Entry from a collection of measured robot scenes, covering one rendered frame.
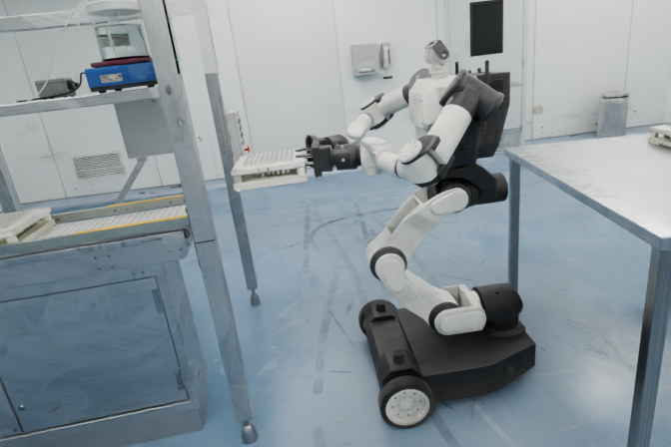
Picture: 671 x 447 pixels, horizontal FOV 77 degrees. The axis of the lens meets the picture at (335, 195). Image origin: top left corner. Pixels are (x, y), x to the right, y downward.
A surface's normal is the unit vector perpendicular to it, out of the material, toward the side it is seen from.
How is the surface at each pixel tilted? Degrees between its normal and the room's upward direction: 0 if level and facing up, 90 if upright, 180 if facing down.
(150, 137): 90
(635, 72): 90
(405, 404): 90
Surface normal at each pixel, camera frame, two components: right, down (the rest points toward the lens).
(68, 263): 0.16, 0.28
